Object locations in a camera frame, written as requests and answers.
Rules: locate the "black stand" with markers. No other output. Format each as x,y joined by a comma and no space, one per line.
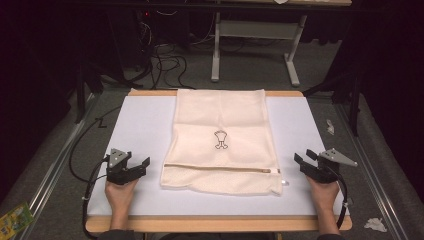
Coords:
354,100
80,90

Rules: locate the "metal floor rail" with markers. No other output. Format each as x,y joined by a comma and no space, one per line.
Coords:
56,166
370,173

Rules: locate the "wooden table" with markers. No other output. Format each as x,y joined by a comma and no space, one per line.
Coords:
206,224

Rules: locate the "crumpled white tissue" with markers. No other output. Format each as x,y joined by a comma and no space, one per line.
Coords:
376,225

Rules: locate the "white table mat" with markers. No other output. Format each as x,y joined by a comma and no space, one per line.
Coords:
143,133

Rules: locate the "small clear plastic scrap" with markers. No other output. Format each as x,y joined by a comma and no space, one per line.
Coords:
330,126

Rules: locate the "white metal desk frame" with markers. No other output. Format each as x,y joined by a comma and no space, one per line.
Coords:
256,30

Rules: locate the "cream mesh laundry bag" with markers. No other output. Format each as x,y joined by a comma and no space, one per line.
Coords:
221,140

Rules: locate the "person's left hand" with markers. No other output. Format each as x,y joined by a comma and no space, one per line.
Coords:
119,195

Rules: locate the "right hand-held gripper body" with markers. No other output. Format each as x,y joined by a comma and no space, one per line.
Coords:
328,166

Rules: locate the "green printed packet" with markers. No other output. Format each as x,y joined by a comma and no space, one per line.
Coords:
13,221

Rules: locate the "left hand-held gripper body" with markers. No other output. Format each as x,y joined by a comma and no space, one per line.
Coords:
117,171

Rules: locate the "person's right hand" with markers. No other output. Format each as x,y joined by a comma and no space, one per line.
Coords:
322,195

